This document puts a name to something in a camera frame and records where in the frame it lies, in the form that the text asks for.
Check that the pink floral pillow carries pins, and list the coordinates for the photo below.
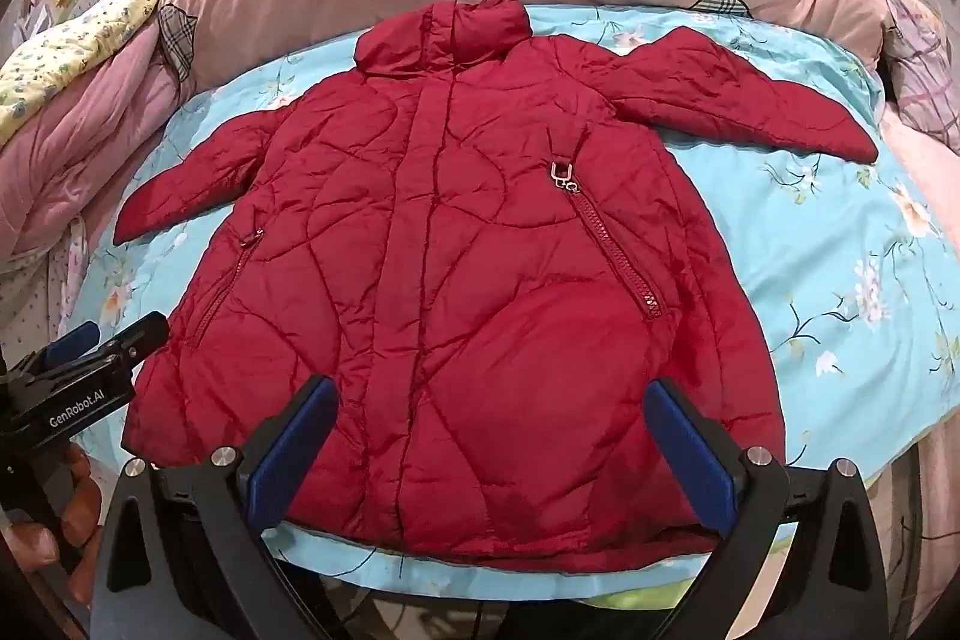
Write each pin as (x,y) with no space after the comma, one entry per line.
(922,55)

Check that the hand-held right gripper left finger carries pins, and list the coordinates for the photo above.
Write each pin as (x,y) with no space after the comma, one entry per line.
(296,434)

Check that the light blue floral bed sheet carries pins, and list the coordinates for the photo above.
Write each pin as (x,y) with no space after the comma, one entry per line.
(825,280)

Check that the person's left hand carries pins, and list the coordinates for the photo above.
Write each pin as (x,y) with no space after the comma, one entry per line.
(75,505)

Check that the red quilted jacket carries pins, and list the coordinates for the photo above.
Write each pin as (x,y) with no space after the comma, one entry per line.
(450,280)

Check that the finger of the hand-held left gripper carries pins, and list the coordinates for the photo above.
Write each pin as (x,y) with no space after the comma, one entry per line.
(71,344)
(139,332)

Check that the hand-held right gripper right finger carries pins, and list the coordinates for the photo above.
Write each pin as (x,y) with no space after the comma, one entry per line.
(690,437)

